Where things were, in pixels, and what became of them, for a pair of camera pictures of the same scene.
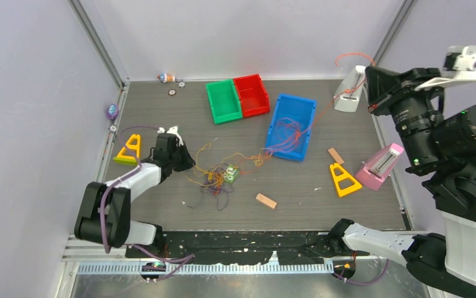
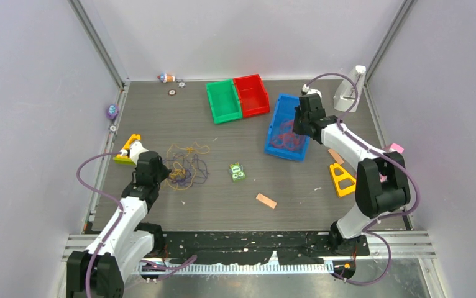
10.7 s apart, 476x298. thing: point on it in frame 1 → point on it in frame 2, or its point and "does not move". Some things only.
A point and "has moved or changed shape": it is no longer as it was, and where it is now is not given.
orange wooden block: [266, 200] does not move
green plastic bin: [224, 100] does not move
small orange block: [335, 155] does not move
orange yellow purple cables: [220, 179] has moved or changed shape
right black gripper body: [398, 87] → [300, 121]
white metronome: [347, 95] does not move
